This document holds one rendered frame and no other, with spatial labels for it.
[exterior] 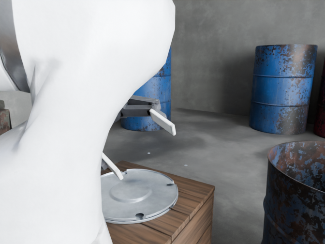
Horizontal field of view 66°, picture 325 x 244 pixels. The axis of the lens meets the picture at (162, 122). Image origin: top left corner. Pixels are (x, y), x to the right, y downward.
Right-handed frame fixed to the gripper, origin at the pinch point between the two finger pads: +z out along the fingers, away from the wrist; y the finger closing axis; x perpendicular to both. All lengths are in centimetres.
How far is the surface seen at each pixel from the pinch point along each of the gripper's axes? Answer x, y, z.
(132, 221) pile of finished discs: -24.5, 8.9, -2.0
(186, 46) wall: -164, -210, -208
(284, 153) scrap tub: -37, -42, 12
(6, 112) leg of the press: -3.6, 16.8, -40.5
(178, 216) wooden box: -27.7, -0.7, 4.4
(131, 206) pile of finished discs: -26.5, 6.7, -6.4
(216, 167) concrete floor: -120, -62, -32
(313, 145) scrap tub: -38, -53, 17
